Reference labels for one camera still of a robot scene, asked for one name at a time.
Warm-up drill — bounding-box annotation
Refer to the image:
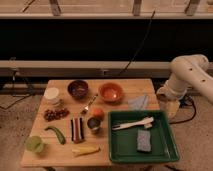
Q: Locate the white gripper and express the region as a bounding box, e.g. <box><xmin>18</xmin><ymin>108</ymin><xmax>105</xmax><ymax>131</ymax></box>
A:
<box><xmin>157</xmin><ymin>94</ymin><xmax>180</xmax><ymax>119</ymax></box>

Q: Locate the light blue towel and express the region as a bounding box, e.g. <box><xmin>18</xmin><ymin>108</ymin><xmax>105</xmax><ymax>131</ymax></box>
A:
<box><xmin>128</xmin><ymin>95</ymin><xmax>149</xmax><ymax>110</ymax></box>

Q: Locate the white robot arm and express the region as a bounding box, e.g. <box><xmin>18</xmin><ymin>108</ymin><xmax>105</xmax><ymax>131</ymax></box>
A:
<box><xmin>156</xmin><ymin>54</ymin><xmax>213</xmax><ymax>118</ymax></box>

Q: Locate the red orange bowl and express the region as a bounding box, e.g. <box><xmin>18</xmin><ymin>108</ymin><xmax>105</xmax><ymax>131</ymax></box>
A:
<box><xmin>98</xmin><ymin>82</ymin><xmax>124</xmax><ymax>103</ymax></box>

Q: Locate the dark purple bowl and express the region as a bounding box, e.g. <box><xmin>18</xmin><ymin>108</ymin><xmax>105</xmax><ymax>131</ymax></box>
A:
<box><xmin>67</xmin><ymin>80</ymin><xmax>89</xmax><ymax>100</ymax></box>

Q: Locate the blue grey sponge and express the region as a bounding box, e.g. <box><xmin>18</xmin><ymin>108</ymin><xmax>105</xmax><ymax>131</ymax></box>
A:
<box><xmin>137</xmin><ymin>130</ymin><xmax>151</xmax><ymax>152</ymax></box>

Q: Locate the green plastic tray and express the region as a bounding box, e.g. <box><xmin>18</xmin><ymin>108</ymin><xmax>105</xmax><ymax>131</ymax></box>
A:
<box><xmin>108</xmin><ymin>111</ymin><xmax>179</xmax><ymax>164</ymax></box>

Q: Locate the orange fruit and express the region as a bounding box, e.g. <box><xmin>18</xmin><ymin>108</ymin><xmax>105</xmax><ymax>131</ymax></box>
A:
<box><xmin>91</xmin><ymin>108</ymin><xmax>105</xmax><ymax>120</ymax></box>

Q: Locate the small metal cup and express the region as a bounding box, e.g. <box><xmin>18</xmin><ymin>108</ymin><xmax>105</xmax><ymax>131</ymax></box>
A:
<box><xmin>87</xmin><ymin>117</ymin><xmax>101</xmax><ymax>134</ymax></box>

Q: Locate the metal fork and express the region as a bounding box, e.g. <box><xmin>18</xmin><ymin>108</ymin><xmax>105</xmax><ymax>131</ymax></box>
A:
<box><xmin>80</xmin><ymin>94</ymin><xmax>98</xmax><ymax>114</ymax></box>

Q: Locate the striped dark cloth block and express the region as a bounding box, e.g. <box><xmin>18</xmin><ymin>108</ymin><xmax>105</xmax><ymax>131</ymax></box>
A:
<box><xmin>71</xmin><ymin>117</ymin><xmax>84</xmax><ymax>143</ymax></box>

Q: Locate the yellow banana piece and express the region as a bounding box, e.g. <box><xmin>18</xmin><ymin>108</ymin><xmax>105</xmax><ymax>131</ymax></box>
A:
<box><xmin>72</xmin><ymin>146</ymin><xmax>100</xmax><ymax>156</ymax></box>

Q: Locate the green chili pepper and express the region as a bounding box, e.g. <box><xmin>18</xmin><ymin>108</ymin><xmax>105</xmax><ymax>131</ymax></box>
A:
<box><xmin>44</xmin><ymin>126</ymin><xmax>66</xmax><ymax>145</ymax></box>

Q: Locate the white lidded jar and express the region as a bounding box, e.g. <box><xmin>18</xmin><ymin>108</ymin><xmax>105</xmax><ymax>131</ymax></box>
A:
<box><xmin>44</xmin><ymin>87</ymin><xmax>61</xmax><ymax>106</ymax></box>

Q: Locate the bunch of red grapes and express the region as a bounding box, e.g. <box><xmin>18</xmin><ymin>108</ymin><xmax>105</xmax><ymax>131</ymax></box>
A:
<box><xmin>44</xmin><ymin>108</ymin><xmax>69</xmax><ymax>122</ymax></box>

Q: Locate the light green cup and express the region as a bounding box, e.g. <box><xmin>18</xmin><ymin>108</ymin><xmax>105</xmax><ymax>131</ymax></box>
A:
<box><xmin>25</xmin><ymin>136</ymin><xmax>44</xmax><ymax>153</ymax></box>

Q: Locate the black cable right floor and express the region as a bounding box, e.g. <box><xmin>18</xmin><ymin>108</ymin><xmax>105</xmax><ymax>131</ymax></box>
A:
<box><xmin>169</xmin><ymin>94</ymin><xmax>198</xmax><ymax>125</ymax></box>

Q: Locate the black cable floor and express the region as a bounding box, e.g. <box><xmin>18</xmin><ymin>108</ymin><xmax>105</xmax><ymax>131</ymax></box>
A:
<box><xmin>169</xmin><ymin>94</ymin><xmax>198</xmax><ymax>125</ymax></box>
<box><xmin>0</xmin><ymin>71</ymin><xmax>36</xmax><ymax>111</ymax></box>

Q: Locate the black hanging cable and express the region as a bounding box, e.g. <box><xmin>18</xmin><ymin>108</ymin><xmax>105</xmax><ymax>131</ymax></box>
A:
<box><xmin>117</xmin><ymin>9</ymin><xmax>157</xmax><ymax>77</ymax></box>

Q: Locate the black cable left floor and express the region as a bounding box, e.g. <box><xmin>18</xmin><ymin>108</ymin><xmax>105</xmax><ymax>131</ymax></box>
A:
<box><xmin>0</xmin><ymin>71</ymin><xmax>36</xmax><ymax>111</ymax></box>

